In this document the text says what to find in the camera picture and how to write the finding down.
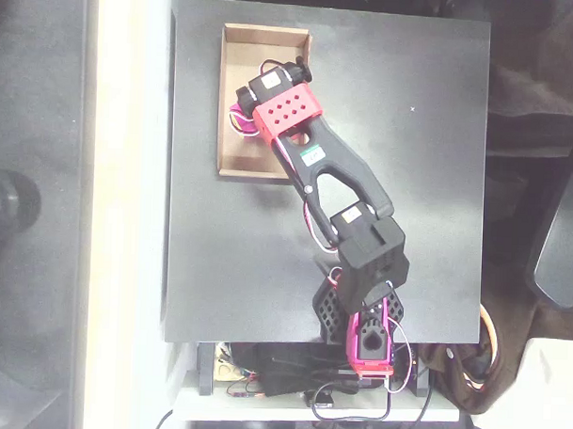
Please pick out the magenta gripper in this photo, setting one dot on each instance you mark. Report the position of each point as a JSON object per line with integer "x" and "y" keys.
{"x": 244, "y": 122}

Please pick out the black perforated arm base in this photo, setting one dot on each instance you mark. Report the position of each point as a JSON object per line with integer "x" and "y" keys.
{"x": 330, "y": 310}

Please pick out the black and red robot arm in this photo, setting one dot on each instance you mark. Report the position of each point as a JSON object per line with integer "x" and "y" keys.
{"x": 344, "y": 165}

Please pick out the cardboard box tray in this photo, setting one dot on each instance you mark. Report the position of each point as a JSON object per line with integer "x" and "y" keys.
{"x": 240, "y": 57}

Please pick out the black round knob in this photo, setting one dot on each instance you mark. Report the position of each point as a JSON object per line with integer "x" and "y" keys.
{"x": 14, "y": 205}

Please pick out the small circuit board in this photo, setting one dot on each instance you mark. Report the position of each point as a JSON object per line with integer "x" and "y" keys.
{"x": 227, "y": 370}

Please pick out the white shelf board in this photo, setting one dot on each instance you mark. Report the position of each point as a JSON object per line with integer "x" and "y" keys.
{"x": 242, "y": 408}

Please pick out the small black adapter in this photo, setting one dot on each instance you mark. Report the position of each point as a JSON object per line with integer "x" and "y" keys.
{"x": 322, "y": 400}

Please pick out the brown jacket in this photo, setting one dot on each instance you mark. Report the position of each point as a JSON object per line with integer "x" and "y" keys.
{"x": 546, "y": 68}

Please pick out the black office chair armrest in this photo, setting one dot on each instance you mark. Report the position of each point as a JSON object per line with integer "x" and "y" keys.
{"x": 563, "y": 252}

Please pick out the brown bag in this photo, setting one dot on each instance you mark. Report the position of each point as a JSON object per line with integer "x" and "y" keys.
{"x": 507, "y": 373}

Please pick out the white cloth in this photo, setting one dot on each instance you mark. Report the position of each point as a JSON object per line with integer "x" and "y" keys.
{"x": 553, "y": 398}

